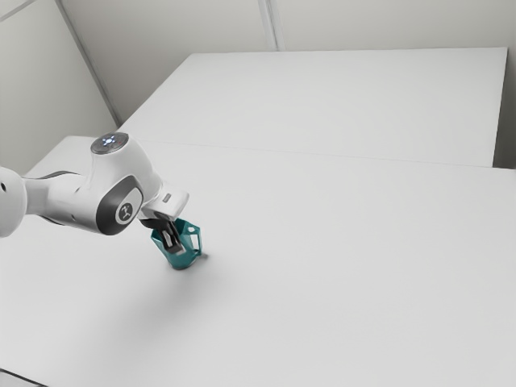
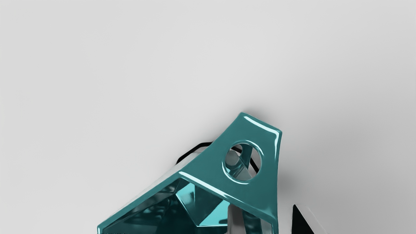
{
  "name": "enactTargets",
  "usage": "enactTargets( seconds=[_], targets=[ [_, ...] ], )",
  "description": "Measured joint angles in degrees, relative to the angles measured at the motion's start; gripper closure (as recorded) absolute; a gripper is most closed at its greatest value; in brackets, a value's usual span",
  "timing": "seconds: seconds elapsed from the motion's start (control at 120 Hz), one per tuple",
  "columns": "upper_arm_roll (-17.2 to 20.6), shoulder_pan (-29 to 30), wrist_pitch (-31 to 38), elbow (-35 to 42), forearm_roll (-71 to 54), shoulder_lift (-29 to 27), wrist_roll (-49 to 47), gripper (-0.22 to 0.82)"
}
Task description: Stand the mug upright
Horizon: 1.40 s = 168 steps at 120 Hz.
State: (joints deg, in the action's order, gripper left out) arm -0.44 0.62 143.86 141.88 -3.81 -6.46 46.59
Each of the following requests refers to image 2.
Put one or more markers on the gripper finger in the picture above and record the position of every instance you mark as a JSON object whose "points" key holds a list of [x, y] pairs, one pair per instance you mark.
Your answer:
{"points": [[300, 224]]}

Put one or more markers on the teal faceted mug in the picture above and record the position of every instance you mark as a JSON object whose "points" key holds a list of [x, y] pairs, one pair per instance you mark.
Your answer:
{"points": [[211, 169]]}

